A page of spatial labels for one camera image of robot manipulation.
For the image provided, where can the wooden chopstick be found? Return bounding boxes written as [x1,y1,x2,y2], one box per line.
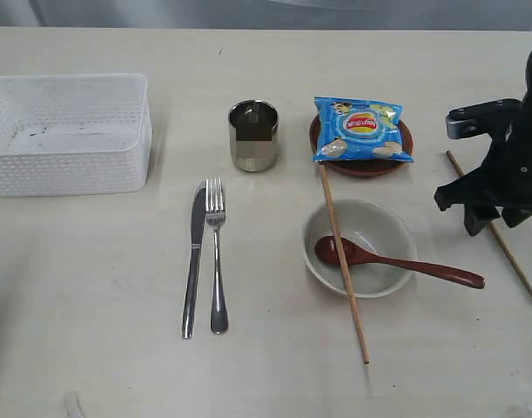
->
[445,150,532,299]
[319,163,370,365]

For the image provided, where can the blue chips bag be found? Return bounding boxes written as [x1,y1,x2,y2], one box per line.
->
[313,97,413,163]

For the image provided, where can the white perforated plastic basket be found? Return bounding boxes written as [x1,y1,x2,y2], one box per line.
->
[0,73,152,197]

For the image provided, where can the pale green ceramic bowl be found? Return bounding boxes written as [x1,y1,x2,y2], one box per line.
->
[302,199,417,299]

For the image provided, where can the silver fork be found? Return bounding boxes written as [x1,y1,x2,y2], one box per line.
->
[205,178,229,334]

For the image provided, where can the silver table knife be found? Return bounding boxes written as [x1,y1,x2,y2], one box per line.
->
[182,181,206,340]

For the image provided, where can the stainless steel cup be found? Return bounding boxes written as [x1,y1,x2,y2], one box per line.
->
[227,99,279,172]

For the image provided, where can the brown wooden spoon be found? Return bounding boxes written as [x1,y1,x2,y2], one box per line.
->
[314,236,485,289]

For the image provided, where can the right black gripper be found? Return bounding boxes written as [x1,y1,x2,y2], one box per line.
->
[434,125,532,236]

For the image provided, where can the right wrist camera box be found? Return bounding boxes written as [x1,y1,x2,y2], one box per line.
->
[446,98,521,140]

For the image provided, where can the dark brown round plate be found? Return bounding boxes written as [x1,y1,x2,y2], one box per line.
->
[309,116,414,178]

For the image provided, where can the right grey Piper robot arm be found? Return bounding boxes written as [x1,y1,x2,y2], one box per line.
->
[434,51,532,236]

